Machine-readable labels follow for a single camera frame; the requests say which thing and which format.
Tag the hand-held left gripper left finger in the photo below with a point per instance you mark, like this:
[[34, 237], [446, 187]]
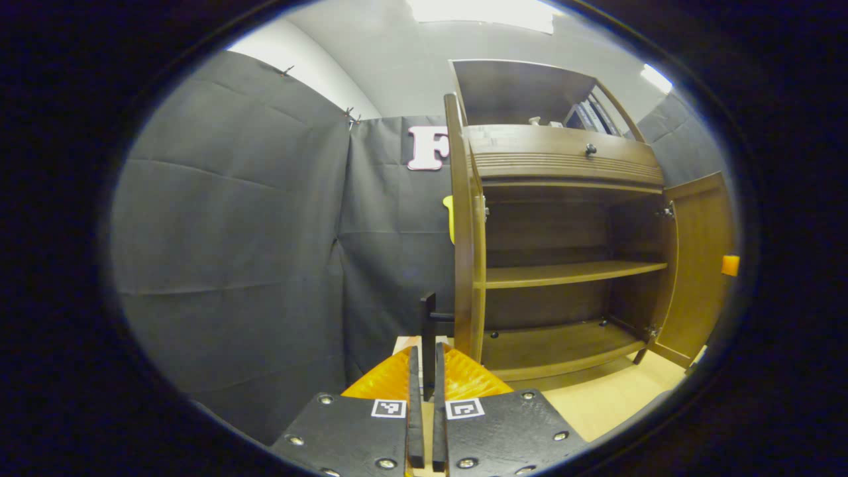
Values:
[[358, 437]]

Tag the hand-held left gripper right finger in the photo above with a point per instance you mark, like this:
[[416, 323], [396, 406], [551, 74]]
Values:
[[503, 430]]

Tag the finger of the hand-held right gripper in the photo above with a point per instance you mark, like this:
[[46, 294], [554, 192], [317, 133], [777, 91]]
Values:
[[731, 265]]

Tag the wooden cabinet door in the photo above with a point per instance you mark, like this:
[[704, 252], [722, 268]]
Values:
[[464, 265], [699, 265]]

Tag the wooden double-door shoe cabinet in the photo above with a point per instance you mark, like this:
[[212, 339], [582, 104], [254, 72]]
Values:
[[530, 89]]

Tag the wooden inner shelf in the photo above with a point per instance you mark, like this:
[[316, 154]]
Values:
[[563, 273]]

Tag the ceiling light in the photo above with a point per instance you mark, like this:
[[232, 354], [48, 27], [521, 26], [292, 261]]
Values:
[[656, 78], [483, 13]]

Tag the wooden drawer with black knob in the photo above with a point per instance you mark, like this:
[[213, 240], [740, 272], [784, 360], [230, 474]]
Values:
[[543, 142]]

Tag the black backdrop cloth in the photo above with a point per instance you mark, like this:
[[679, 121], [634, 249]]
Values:
[[232, 232]]

